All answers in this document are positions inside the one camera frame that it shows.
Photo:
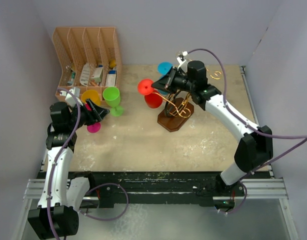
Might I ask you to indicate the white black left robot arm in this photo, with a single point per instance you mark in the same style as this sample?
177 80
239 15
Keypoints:
56 214

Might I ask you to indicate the red wine glass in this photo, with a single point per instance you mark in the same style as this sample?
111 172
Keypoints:
151 96

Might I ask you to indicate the blue wine glass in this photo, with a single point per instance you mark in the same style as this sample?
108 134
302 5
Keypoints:
163 68

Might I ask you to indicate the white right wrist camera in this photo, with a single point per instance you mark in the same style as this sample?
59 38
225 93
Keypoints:
182 61

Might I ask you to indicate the white blue box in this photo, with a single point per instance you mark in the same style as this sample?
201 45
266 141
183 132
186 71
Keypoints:
111 78

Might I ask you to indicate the yellow object in organizer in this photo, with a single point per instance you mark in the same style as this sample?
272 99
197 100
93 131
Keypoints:
112 64

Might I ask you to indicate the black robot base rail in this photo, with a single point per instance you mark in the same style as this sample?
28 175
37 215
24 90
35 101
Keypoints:
176 188

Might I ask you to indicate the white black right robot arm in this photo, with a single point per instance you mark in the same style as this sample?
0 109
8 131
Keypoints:
255 145

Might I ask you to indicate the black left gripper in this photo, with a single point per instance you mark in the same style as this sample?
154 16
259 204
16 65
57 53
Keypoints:
96 113

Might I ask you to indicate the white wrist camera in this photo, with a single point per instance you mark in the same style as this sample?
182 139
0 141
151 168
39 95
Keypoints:
71 96
182 61

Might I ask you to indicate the pink plastic file organizer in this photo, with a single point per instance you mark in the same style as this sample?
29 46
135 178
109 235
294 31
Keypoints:
86 56

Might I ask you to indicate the magenta wine glass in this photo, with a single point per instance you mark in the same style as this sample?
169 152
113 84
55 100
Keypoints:
94 128

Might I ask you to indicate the white ribbed bottle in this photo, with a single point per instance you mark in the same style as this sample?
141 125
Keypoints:
85 75

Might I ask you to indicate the white red box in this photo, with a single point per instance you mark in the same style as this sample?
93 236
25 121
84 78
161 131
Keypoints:
97 75

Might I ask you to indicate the green wine glass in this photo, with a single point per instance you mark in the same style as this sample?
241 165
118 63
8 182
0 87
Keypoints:
112 97

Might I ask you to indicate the gold wire wine glass rack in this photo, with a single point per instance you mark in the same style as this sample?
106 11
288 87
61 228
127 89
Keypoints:
176 104

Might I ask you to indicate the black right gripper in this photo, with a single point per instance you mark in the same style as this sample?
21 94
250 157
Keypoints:
167 83

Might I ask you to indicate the yellow wine glass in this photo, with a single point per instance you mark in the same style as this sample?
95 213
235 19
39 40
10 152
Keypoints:
93 95

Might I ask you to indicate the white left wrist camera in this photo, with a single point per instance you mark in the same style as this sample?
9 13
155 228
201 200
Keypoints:
71 96

